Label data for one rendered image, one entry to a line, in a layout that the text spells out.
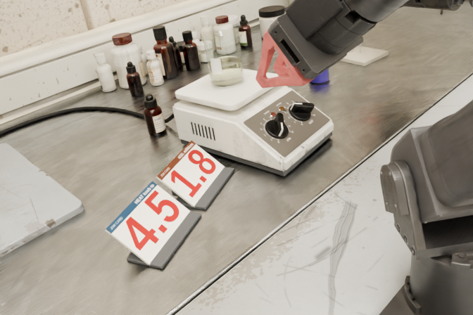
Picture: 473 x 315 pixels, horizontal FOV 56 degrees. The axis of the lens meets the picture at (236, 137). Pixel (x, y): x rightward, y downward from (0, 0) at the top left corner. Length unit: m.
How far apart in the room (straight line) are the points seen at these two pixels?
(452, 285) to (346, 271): 0.11
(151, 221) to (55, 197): 0.17
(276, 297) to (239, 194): 0.17
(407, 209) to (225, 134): 0.32
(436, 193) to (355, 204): 0.22
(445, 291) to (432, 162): 0.11
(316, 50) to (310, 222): 0.19
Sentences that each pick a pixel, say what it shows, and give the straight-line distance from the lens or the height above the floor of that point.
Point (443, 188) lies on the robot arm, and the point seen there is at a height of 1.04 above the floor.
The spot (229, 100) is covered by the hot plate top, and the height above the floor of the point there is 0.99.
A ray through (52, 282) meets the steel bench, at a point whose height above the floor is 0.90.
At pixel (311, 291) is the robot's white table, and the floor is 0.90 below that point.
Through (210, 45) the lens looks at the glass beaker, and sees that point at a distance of 0.62.
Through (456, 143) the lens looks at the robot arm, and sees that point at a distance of 0.30.
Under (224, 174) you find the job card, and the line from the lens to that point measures 0.59.
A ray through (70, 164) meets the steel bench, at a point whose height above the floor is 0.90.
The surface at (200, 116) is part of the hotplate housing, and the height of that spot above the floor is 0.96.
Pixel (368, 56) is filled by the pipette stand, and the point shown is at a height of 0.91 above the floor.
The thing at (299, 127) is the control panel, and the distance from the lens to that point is 0.61.
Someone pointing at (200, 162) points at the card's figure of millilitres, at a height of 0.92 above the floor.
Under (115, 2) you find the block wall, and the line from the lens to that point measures 1.09.
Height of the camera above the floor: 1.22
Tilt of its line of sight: 28 degrees down
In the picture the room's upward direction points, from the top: 9 degrees counter-clockwise
